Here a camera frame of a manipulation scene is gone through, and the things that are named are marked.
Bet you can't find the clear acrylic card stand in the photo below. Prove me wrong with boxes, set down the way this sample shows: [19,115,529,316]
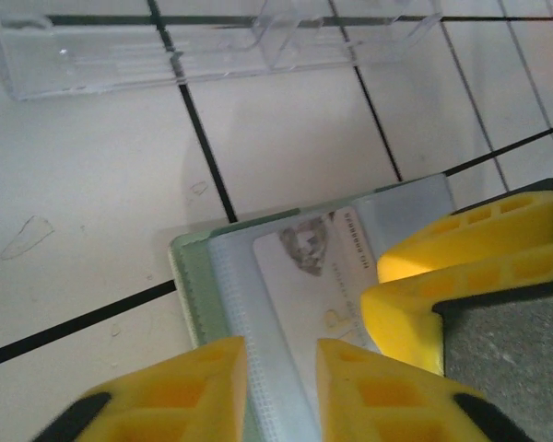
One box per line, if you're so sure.
[0,0,443,102]

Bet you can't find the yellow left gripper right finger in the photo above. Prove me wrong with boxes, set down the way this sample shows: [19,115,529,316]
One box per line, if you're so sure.
[315,338,535,442]

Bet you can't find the white VIP card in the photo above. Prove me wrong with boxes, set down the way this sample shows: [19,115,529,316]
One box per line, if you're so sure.
[252,209,383,415]

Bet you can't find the green card holder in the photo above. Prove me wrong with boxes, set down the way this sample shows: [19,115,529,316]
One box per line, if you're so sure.
[168,173,457,442]

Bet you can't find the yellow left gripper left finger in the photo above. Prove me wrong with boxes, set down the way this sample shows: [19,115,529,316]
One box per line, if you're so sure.
[31,334,250,442]

